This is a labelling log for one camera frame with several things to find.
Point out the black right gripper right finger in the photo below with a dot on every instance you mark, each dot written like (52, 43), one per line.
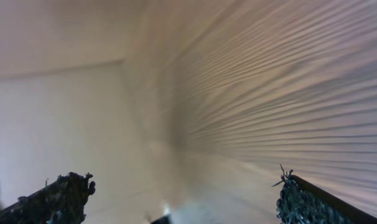
(301, 202)

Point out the Samsung Galaxy smartphone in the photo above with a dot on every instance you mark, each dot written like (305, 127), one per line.
(182, 215)

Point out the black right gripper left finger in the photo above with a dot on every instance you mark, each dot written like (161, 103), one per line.
(62, 202)

